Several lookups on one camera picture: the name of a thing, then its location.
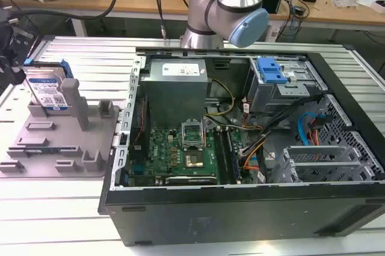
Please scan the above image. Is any yellow and black wire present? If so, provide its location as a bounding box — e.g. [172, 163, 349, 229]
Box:
[206, 78, 236, 117]

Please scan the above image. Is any RAM slot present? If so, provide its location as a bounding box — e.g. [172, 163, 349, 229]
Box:
[214, 127, 233, 183]
[225, 129, 242, 182]

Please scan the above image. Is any silver expansion slot bracket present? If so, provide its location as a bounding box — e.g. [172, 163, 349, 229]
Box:
[282, 144, 356, 163]
[288, 160, 363, 182]

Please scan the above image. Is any hard disk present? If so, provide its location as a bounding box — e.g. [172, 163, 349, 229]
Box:
[23, 58, 75, 116]

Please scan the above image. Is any green motherboard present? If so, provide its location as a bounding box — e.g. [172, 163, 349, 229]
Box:
[125, 117, 242, 186]

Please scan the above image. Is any orange and yellow wire bundle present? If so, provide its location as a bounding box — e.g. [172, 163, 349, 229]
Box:
[239, 123, 271, 175]

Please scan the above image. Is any grey parts rack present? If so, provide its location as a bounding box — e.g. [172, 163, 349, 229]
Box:
[0, 78, 125, 179]

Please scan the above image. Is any grey power supply unit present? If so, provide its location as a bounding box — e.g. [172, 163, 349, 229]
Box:
[139, 58, 209, 120]

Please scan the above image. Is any metal socket cover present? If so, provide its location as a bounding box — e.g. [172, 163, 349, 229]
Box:
[180, 120, 206, 152]

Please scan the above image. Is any RAM stick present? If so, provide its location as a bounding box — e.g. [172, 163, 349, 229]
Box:
[8, 146, 78, 153]

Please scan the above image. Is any blue plastic bay latch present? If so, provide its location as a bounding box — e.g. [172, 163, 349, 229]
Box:
[256, 56, 290, 85]

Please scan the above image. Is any orange wire with black plug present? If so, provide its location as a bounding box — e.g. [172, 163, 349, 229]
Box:
[307, 115, 334, 145]

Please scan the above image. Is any thin cable with metal plug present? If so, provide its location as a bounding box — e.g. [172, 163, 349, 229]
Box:
[153, 0, 168, 42]

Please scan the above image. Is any CPU socket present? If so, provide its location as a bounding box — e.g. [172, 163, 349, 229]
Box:
[184, 153, 207, 170]

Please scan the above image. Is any black open PC case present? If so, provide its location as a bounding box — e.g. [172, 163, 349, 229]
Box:
[98, 43, 385, 248]

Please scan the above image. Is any blue flat wire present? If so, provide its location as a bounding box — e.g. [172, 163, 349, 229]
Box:
[297, 111, 327, 147]

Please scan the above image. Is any grey metal disk bay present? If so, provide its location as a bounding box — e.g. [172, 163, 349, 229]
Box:
[246, 56, 329, 114]

